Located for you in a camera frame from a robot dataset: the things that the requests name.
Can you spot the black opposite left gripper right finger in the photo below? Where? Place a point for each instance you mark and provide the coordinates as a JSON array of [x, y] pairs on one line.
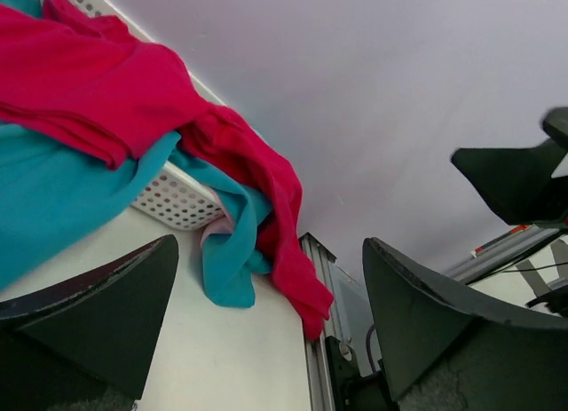
[[520, 185]]

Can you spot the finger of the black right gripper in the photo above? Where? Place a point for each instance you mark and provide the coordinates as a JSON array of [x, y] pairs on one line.
[[441, 340]]

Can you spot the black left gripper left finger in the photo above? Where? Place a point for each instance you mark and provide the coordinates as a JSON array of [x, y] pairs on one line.
[[90, 337]]

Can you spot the red t shirt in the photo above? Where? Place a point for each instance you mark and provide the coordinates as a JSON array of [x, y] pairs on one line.
[[92, 85]]

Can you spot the blue t shirt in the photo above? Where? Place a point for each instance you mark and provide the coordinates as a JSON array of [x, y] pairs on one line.
[[53, 196]]

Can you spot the pink t shirt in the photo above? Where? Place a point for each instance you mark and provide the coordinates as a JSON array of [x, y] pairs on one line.
[[222, 225]]

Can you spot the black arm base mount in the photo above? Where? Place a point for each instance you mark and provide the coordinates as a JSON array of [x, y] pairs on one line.
[[350, 389]]

